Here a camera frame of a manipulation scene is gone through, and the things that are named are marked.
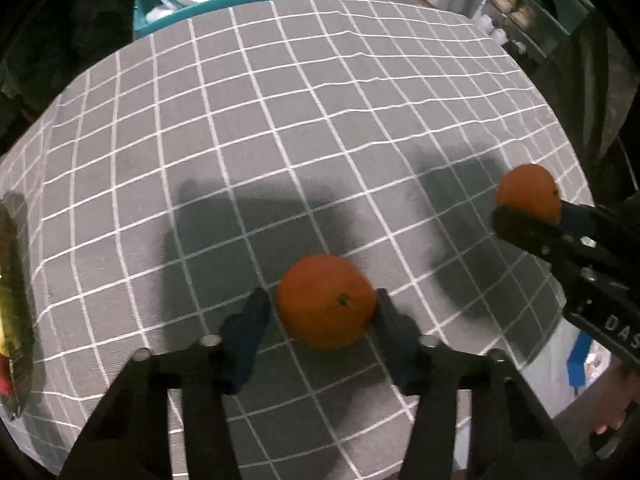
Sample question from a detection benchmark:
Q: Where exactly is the grey shoe rack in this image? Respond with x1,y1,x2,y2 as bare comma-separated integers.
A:
473,0,593,74

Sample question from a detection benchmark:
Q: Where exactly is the person's right hand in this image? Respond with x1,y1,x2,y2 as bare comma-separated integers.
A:
593,363,639,434

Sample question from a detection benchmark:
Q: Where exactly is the grey checkered tablecloth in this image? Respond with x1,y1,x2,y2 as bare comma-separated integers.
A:
1,0,590,471

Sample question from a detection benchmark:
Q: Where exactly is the dark glass fruit bowl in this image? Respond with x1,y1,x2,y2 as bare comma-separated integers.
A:
1,202,35,420

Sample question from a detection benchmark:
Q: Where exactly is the teal cardboard box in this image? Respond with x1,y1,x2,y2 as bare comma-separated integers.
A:
131,0,342,39

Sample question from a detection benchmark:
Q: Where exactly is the small orange front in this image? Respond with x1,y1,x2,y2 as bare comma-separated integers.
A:
277,254,376,350

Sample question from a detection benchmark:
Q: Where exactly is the red apple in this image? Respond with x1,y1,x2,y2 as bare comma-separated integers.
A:
0,354,14,396

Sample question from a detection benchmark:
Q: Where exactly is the large orange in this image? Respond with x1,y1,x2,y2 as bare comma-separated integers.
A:
496,164,562,224

